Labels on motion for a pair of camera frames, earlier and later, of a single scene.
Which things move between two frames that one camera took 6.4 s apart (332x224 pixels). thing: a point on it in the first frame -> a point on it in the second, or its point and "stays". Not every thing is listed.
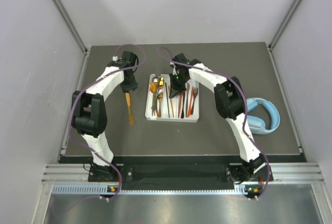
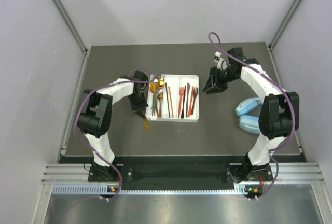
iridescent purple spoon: [161, 83] stays
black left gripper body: [128, 84] -> [138, 101]
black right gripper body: [178, 83] -> [220, 78]
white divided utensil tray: [183, 107] stays
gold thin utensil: [152, 86] stays
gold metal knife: [130, 117] -> [145, 121]
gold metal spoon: [160, 96] stays
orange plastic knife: [189, 112] stays
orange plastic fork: [180, 98] stays
